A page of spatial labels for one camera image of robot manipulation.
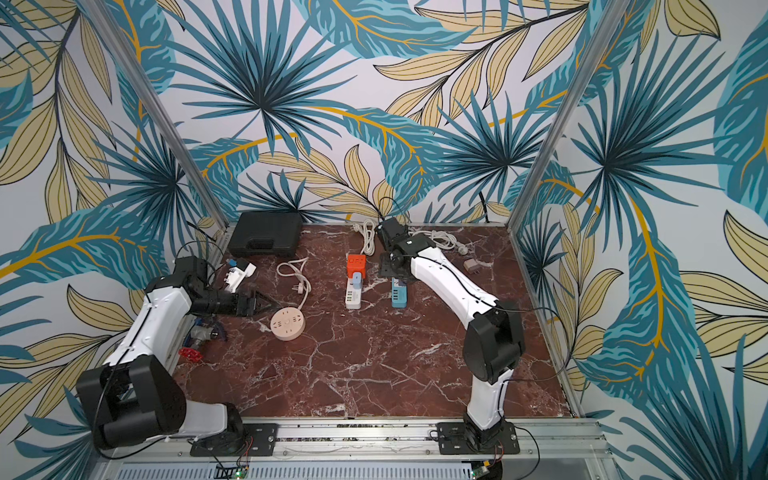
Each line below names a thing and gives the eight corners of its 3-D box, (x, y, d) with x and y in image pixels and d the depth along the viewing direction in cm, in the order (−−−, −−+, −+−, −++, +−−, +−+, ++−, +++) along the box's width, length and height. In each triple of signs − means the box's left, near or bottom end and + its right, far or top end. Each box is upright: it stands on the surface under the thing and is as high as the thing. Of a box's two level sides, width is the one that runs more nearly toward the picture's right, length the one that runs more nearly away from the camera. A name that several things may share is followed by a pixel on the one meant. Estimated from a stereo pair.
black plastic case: (229, 260, 110) (223, 249, 106) (245, 220, 123) (240, 210, 118) (296, 260, 111) (293, 250, 106) (305, 221, 123) (302, 211, 118)
